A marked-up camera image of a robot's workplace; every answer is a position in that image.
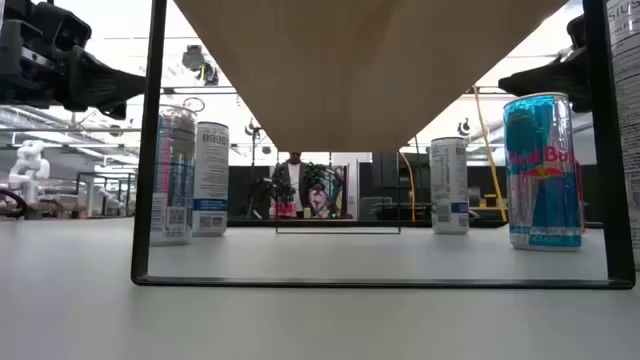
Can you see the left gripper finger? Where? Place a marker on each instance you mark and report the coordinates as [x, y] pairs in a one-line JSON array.
[[100, 85], [112, 112]]

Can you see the black cabinet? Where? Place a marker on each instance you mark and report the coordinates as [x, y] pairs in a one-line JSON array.
[[385, 172]]

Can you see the grey hanging device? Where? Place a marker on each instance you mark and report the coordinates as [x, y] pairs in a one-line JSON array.
[[192, 57]]

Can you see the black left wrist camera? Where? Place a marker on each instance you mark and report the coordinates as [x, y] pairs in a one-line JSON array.
[[65, 25]]

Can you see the blue silver Red Bull can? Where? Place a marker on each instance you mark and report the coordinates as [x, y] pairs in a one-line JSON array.
[[175, 175], [542, 200]]

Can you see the person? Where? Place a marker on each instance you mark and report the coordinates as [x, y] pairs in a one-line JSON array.
[[295, 180]]

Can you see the black hook fixture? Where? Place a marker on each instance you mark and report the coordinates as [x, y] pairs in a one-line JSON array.
[[465, 131]]

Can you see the wooden shelf board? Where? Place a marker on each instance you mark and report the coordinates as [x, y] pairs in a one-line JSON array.
[[350, 75]]

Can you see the small black robot arm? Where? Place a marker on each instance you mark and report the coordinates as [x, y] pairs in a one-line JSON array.
[[265, 192], [320, 175]]

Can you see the white Celsius can blue band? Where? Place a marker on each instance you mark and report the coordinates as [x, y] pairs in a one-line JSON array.
[[449, 185], [212, 175]]

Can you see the colourful patchwork panel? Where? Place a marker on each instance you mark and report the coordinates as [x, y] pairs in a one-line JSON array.
[[330, 200]]

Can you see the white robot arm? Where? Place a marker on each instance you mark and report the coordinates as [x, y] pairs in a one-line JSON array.
[[27, 170]]

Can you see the black hanging device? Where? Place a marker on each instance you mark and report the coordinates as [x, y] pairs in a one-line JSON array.
[[210, 75]]

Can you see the black table frame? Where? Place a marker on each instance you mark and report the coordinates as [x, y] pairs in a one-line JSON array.
[[250, 223]]

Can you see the wooden workbench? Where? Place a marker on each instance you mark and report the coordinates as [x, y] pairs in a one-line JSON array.
[[487, 208]]

